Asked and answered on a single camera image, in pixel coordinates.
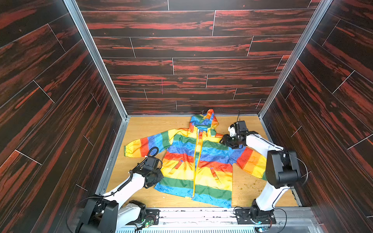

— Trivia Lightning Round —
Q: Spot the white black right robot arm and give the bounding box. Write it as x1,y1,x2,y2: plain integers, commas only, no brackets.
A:
220,132,301,224

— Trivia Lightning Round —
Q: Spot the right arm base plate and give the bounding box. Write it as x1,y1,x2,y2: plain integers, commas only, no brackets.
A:
233,206,276,225

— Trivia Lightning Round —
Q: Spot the aluminium frame rail right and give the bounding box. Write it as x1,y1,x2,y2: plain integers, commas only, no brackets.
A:
258,0,333,120

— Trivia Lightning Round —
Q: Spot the rainbow striped zip jacket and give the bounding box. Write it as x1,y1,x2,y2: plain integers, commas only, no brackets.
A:
124,109,267,208

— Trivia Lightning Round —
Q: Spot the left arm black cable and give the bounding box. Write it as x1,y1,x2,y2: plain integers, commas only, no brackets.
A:
65,146,164,233

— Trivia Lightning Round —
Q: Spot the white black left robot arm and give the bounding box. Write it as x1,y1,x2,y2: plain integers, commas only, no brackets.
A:
75,168,163,233

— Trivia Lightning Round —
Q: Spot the aluminium frame rail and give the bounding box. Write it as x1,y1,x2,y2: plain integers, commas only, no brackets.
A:
63,0,130,194
258,0,333,120

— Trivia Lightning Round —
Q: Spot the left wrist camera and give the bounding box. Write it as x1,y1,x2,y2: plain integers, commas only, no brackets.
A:
140,156,162,172

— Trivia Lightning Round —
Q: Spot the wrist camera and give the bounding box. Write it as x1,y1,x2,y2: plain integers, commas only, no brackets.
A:
228,121,249,137
140,156,162,172

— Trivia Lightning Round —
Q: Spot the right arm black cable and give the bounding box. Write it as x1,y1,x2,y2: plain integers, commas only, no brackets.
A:
233,110,309,233

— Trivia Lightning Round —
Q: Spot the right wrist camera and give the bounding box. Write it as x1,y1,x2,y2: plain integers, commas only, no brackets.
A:
228,121,249,137

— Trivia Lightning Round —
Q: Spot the aluminium frame rail left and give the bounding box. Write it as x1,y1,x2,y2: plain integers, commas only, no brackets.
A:
63,0,130,194

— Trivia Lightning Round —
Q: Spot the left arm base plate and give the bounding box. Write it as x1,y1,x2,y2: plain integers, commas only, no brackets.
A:
127,209,160,227

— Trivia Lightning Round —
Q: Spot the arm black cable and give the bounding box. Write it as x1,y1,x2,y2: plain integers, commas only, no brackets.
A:
233,110,309,233
65,146,164,233

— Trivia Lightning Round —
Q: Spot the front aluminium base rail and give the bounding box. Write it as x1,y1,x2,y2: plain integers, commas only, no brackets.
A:
115,206,321,233

